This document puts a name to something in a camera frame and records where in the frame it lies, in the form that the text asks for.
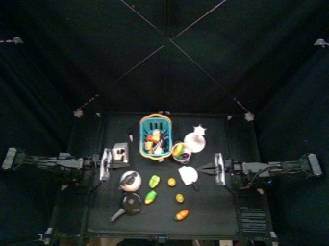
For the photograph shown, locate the silver toy toaster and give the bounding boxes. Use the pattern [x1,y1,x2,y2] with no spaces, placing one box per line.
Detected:
[111,142,130,163]

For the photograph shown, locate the orange toy carrot piece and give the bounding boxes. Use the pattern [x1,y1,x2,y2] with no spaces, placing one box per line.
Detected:
[175,209,190,222]

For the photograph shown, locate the yellow green toy fruit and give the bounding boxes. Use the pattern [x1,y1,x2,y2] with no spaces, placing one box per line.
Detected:
[173,144,186,157]

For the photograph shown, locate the black toy frying pan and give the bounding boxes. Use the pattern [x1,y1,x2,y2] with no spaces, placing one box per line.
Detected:
[107,191,145,223]

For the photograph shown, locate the green toy kiwi half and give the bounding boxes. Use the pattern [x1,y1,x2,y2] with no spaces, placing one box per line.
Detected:
[149,174,162,189]
[145,189,158,206]

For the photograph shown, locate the white toy kettle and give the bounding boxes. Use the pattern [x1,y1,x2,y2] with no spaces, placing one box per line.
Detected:
[182,124,209,154]

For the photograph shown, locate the white bowl with toy fruit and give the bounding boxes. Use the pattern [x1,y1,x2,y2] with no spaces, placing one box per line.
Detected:
[170,142,193,165]

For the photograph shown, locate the teal basket with orange rim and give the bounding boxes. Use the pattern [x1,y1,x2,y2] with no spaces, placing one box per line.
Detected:
[138,113,175,160]

